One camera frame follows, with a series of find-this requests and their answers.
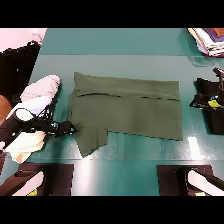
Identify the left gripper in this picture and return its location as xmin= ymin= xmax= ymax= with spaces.
xmin=49 ymin=120 xmax=79 ymax=138

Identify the green shirt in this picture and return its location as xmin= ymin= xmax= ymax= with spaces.
xmin=67 ymin=71 xmax=184 ymax=159

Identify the black garment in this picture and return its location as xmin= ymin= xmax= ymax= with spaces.
xmin=0 ymin=40 xmax=42 ymax=103

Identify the heap of clothes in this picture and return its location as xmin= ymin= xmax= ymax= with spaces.
xmin=187 ymin=28 xmax=224 ymax=58

